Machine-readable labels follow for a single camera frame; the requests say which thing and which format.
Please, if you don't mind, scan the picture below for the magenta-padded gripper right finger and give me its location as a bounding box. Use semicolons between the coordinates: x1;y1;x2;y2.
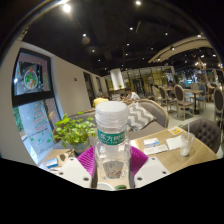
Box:
129;145;171;189

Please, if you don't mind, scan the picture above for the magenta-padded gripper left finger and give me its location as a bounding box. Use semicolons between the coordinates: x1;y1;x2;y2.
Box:
57;145;98;189

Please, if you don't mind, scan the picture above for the clear plastic water bottle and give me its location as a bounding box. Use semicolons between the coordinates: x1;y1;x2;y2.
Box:
94;100;132;181

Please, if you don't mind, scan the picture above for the cow print pouch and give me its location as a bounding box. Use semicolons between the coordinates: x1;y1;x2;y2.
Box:
57;150;77;168

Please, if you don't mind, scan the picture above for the printed paper leaflet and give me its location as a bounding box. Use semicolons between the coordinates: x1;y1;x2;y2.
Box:
143;143;169;156

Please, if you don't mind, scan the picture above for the small blue packet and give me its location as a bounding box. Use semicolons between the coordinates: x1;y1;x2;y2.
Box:
45;158;59;169

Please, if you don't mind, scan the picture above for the white paper napkin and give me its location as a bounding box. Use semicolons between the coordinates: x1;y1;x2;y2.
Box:
165;135;183;151

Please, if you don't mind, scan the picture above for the green potted plant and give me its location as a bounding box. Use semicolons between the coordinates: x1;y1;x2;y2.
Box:
52;112;98;155

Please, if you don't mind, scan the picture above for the clear plastic cup with straw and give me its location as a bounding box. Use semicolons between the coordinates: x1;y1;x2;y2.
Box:
179;123;196;158

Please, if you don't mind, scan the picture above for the yellow card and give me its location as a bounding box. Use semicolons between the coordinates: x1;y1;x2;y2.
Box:
168;126;184;136

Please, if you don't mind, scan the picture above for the grey chevron cushion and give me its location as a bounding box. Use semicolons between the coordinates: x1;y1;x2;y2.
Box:
126;101;157;133

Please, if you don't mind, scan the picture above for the grey curved sofa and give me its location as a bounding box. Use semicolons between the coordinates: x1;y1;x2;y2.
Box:
78;98;170;141

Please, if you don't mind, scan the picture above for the grey tufted chair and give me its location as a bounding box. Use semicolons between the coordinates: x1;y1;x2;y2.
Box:
181;118;223;154

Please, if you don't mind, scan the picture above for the person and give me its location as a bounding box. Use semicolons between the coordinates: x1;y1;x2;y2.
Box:
123;87;141;102
92;92;110;108

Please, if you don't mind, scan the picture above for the group of wooden dining chairs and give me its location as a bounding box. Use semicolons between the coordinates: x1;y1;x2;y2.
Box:
151;83;224;122

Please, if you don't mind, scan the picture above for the window with colourful decals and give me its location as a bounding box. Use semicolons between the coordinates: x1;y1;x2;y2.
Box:
11;48;63;164

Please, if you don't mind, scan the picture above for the white round column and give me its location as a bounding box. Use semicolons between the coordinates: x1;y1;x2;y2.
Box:
109;68;126;91

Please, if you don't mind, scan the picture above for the group of ceiling spotlights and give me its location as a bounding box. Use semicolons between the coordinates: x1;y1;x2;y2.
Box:
61;0;224;68

